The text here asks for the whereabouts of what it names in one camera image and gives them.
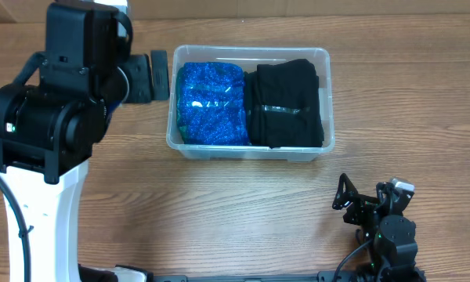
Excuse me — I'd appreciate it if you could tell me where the blue sequin fabric bundle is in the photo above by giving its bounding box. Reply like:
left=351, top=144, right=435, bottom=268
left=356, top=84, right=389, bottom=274
left=176, top=62, right=249, bottom=146

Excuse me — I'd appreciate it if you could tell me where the large black garment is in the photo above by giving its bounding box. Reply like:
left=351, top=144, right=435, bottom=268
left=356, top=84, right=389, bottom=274
left=244, top=59, right=324, bottom=148

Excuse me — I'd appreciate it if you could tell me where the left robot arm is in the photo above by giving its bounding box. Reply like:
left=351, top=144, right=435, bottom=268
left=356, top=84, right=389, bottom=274
left=0, top=1, right=169, bottom=282

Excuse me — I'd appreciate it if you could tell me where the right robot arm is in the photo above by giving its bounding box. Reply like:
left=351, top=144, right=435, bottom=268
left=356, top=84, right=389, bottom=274
left=332, top=173, right=426, bottom=281

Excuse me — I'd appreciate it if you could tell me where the clear plastic storage bin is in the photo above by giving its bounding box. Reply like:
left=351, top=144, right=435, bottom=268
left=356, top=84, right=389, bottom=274
left=166, top=45, right=335, bottom=162

